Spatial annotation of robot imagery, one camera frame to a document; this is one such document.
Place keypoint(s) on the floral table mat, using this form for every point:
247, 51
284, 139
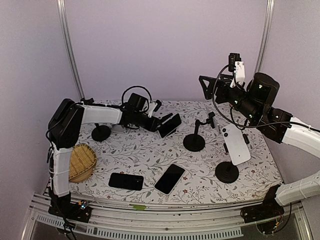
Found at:
144, 153

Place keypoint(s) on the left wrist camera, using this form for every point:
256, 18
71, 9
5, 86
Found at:
140, 104

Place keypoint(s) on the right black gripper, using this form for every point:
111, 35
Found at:
223, 83

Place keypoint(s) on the front aluminium rail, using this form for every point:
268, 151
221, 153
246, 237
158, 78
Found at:
117, 220

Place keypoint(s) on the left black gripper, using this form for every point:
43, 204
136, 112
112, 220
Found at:
152, 126

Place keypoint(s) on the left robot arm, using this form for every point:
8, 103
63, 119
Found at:
65, 125

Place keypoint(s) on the aluminium frame post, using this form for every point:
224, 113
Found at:
62, 13
270, 4

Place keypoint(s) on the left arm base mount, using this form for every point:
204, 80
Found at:
63, 207

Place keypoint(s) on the black folding phone stand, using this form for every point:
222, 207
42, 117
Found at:
164, 119

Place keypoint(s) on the black round phone stand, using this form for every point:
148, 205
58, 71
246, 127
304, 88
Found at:
100, 132
194, 142
225, 171

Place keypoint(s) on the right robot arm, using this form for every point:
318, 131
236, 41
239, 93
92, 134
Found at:
255, 102

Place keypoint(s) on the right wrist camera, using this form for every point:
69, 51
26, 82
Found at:
237, 67

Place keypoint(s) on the green tape piece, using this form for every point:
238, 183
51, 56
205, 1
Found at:
138, 207

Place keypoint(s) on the woven bamboo basket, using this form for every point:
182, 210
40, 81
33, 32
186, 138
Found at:
83, 161

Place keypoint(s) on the white-edged phone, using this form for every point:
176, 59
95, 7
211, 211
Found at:
169, 126
169, 179

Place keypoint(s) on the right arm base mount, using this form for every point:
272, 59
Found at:
269, 208

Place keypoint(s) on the left aluminium frame post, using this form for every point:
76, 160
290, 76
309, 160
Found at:
62, 13

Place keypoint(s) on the right aluminium frame post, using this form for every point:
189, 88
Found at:
270, 4

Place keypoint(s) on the white phone dual camera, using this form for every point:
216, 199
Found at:
236, 145

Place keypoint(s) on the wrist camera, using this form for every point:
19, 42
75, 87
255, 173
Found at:
140, 104
237, 67

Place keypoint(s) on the silver phone in clamp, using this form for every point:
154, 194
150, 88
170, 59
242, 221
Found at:
213, 122

